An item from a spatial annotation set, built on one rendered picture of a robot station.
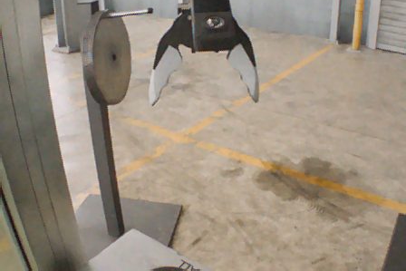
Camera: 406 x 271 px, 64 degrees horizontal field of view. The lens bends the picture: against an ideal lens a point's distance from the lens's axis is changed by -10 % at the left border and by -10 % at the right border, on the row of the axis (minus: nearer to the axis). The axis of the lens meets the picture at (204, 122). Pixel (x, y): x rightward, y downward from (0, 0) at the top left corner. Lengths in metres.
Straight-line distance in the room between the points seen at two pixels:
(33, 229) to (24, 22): 0.14
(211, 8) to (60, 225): 0.28
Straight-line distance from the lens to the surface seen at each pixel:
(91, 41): 1.12
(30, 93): 0.23
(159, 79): 0.49
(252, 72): 0.50
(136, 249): 0.30
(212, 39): 0.39
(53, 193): 0.26
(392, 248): 0.56
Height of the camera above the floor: 1.10
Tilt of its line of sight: 25 degrees down
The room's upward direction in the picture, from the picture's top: straight up
